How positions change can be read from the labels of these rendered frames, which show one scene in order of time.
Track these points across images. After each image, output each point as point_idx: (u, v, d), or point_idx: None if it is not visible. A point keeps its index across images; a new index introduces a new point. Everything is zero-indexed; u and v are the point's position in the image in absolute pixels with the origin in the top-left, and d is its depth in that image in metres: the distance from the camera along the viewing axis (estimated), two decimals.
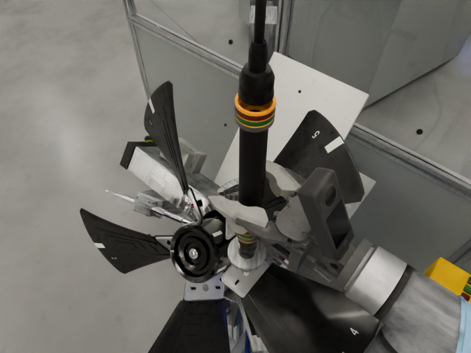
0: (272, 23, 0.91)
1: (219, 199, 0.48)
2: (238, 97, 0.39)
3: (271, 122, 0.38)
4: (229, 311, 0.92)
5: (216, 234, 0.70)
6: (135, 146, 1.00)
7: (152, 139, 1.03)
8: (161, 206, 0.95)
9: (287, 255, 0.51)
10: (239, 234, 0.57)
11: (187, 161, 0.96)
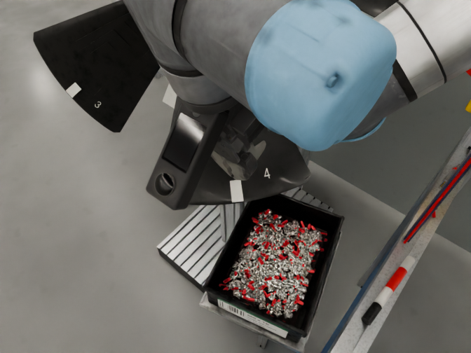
0: None
1: (237, 180, 0.50)
2: None
3: None
4: None
5: None
6: None
7: None
8: None
9: None
10: None
11: None
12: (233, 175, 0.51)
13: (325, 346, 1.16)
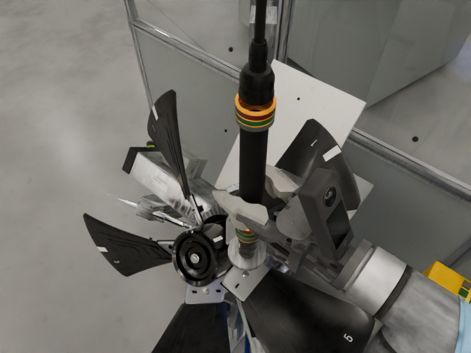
0: (272, 23, 0.91)
1: (222, 194, 0.49)
2: (238, 97, 0.39)
3: (271, 122, 0.38)
4: (229, 314, 0.94)
5: (220, 275, 0.73)
6: (137, 151, 1.02)
7: (153, 143, 1.05)
8: (162, 211, 0.97)
9: (287, 255, 0.51)
10: (239, 234, 0.57)
11: (188, 167, 0.98)
12: None
13: None
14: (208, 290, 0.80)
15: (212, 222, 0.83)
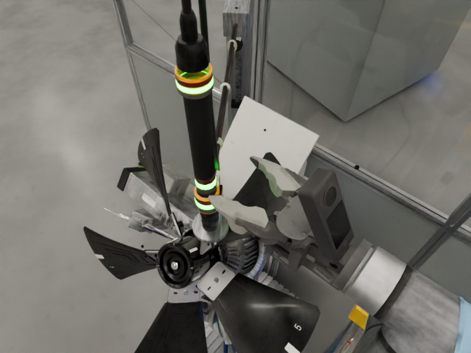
0: (244, 12, 0.95)
1: (219, 199, 0.48)
2: None
3: (209, 90, 0.42)
4: (207, 312, 1.10)
5: (195, 279, 0.89)
6: (130, 171, 1.19)
7: None
8: (151, 223, 1.13)
9: (287, 255, 0.51)
10: (198, 204, 0.61)
11: (173, 185, 1.15)
12: (257, 162, 0.53)
13: None
14: (187, 291, 0.97)
15: (191, 234, 1.00)
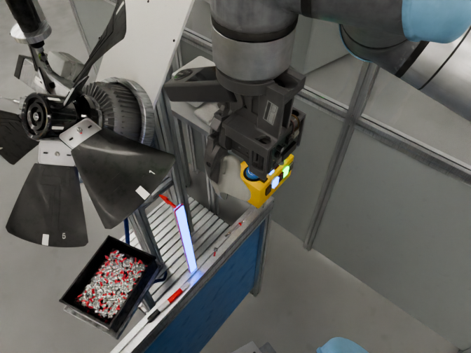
0: None
1: None
2: None
3: None
4: None
5: (39, 141, 0.91)
6: (24, 57, 1.18)
7: None
8: None
9: (263, 154, 0.39)
10: None
11: (64, 68, 1.13)
12: None
13: (205, 339, 1.56)
14: None
15: (83, 104, 0.96)
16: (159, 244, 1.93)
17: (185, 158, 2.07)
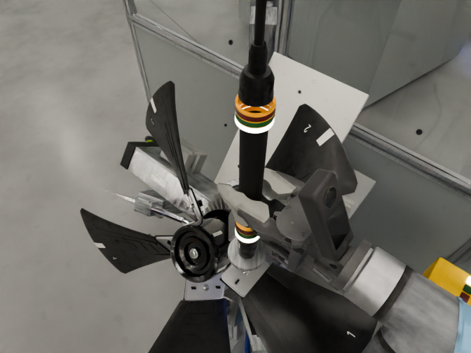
0: (272, 24, 0.92)
1: (226, 188, 0.50)
2: (238, 98, 0.39)
3: (271, 123, 0.39)
4: (229, 311, 0.92)
5: None
6: (136, 146, 1.01)
7: (152, 139, 1.03)
8: (161, 206, 0.95)
9: (286, 255, 0.51)
10: (239, 234, 0.58)
11: (187, 162, 0.96)
12: None
13: None
14: None
15: None
16: None
17: None
